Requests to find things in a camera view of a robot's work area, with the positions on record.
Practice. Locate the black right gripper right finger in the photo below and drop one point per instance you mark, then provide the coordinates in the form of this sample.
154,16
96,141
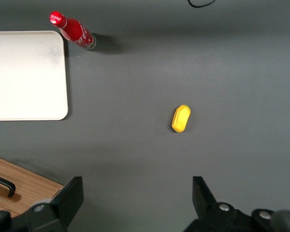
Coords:
207,203

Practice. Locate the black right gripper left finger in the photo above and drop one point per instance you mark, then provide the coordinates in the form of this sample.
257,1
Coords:
62,200

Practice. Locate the red coke bottle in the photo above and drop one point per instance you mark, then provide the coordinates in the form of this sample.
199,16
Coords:
75,31

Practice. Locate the white plastic tray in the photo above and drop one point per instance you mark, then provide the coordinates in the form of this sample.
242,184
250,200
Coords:
26,75

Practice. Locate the yellow toy food piece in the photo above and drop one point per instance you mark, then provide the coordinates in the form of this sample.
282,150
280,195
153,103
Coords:
181,119

